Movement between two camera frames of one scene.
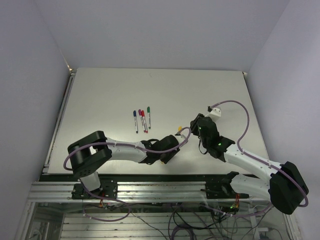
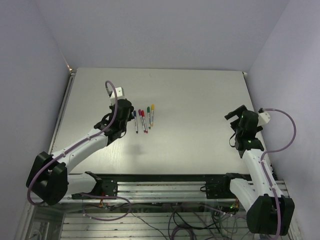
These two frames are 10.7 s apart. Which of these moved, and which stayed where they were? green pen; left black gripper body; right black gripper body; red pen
Moved: right black gripper body; left black gripper body
Stayed: red pen; green pen
